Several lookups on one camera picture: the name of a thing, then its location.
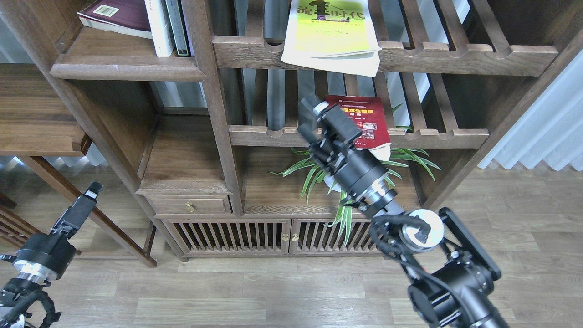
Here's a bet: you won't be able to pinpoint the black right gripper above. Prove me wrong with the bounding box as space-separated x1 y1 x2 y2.
297 95 398 218

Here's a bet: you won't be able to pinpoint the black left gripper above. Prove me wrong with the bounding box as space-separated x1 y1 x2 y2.
13 181 103 281

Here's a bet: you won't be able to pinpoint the red paperback book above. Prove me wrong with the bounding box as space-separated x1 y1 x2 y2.
325 95 391 161

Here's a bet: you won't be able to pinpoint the yellow-green paperback book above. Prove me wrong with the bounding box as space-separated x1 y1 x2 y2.
281 0 380 77

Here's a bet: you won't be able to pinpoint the maroon book white characters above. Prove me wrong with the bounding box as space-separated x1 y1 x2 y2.
77 0 153 39

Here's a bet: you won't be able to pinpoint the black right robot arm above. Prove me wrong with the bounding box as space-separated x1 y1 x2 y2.
298 95 509 328

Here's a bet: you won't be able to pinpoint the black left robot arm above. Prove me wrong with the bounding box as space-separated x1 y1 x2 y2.
0 181 103 328

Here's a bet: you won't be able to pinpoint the white plant pot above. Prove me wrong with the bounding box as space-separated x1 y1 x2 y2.
323 174 342 195

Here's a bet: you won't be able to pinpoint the wooden drawer brass knob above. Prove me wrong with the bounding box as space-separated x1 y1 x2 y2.
144 195 232 215

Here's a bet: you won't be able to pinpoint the dark wooden bookshelf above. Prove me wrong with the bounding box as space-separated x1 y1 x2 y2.
1 0 582 259

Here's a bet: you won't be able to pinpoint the right slatted cabinet door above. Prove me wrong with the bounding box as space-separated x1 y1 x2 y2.
289 218 381 256

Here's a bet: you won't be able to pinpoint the slatted cabinet door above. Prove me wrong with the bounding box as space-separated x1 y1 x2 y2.
162 219 292 258
289 218 381 256

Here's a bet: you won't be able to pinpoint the left slatted cabinet door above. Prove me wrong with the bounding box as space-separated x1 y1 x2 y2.
162 219 292 258

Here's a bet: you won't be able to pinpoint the white upright book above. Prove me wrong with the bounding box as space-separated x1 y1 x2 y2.
144 0 175 57

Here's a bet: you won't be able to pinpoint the dark green upright book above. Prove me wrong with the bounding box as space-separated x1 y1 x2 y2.
165 0 191 57

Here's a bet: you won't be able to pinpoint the white pleated curtain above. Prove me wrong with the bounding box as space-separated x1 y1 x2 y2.
478 51 583 171

